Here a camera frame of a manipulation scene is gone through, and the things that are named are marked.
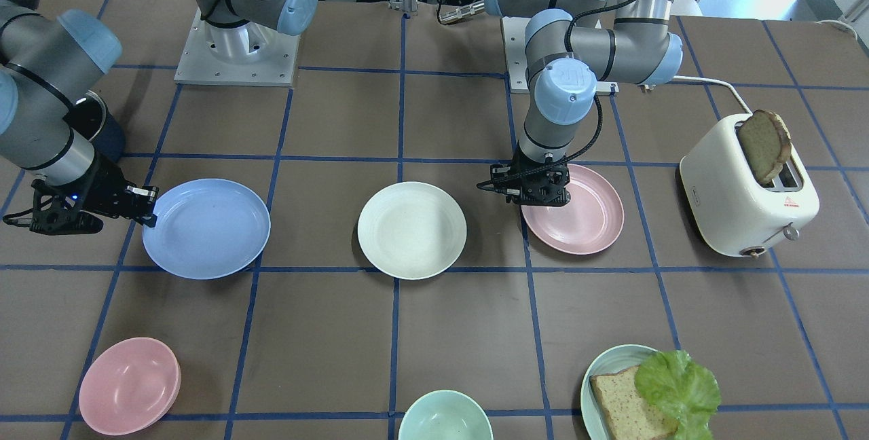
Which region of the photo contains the white toaster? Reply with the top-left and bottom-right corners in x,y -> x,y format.
678,114 -> 820,257

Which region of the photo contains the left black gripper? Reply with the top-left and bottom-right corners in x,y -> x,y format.
476,145 -> 573,207

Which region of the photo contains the toast slice in toaster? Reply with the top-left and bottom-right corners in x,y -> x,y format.
737,109 -> 794,186

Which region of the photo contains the bread slice on plate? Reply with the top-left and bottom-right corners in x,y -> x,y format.
590,365 -> 678,439

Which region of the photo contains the green bowl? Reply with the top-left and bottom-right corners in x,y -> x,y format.
397,390 -> 494,439

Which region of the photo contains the pink bowl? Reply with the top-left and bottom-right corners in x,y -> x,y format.
79,337 -> 182,436

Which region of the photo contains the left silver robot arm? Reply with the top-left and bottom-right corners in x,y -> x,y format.
478,0 -> 682,206

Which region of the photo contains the cream white plate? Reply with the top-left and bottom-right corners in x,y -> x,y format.
357,182 -> 468,280

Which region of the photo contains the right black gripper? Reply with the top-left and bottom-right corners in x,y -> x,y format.
3,154 -> 159,236

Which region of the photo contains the pink plate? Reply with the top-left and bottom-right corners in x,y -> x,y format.
522,165 -> 625,255

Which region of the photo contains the green plate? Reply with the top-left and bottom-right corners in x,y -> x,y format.
580,344 -> 661,440

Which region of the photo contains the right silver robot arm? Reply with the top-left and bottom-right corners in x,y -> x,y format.
1,0 -> 158,236

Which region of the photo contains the green lettuce leaf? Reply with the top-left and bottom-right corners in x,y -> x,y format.
634,350 -> 721,439

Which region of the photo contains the blue plate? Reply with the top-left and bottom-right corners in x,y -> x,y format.
142,178 -> 271,280

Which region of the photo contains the white toaster power cable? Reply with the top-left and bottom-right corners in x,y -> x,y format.
638,75 -> 754,115

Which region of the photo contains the dark blue saucepan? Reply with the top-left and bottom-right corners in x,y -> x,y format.
63,90 -> 126,164

